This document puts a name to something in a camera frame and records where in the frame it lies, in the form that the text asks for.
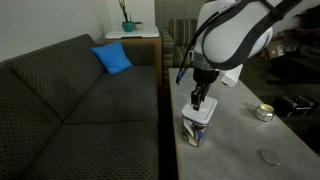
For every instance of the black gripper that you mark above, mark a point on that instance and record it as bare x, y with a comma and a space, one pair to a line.
205, 76

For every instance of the wooden side table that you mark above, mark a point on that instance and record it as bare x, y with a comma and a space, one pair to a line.
146, 50

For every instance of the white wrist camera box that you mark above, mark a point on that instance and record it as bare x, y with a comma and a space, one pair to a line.
233, 76

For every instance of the grey window blinds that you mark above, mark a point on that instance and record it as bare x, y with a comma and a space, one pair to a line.
176, 10

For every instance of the black equipment case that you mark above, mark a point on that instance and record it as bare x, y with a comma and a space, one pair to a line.
295, 105

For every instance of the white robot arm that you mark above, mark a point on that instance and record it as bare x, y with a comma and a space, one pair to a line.
230, 36

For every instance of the plant in small white pot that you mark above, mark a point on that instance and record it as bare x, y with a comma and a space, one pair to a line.
138, 25

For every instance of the blue square cushion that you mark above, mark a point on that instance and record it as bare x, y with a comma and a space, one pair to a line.
112, 57

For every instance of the striped armchair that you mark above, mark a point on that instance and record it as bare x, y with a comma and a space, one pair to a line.
178, 36

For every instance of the plant in teal pot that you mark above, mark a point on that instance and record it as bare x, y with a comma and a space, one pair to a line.
128, 26

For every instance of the white flat board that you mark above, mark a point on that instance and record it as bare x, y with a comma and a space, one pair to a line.
133, 34

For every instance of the dark grey fabric sofa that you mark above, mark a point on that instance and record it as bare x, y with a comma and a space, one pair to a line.
66, 116

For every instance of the white rectangular container lid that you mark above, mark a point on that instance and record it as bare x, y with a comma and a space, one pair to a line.
208, 108

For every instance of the clear plastic storage container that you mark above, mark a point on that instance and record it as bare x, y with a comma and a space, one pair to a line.
193, 133

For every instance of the round grey metal disc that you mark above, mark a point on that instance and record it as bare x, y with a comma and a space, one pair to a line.
270, 157

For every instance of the candle in silver jar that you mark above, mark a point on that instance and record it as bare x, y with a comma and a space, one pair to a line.
264, 112

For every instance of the brown cardboard box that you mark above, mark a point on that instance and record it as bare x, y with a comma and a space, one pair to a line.
275, 48

